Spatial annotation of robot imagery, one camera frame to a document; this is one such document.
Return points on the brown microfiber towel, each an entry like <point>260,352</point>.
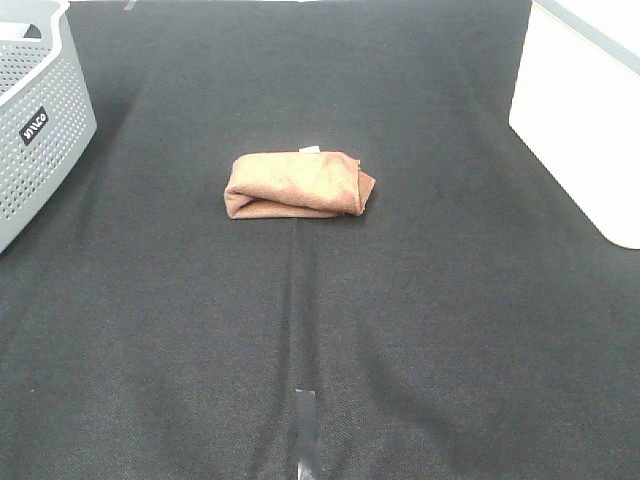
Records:
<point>323,184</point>

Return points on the grey tape strip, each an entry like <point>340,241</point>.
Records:
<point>306,435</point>

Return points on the black table cloth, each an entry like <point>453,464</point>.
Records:
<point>470,324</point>

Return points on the pale green storage box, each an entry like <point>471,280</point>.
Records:
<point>576,107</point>

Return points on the grey perforated plastic basket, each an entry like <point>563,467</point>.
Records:
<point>47,118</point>

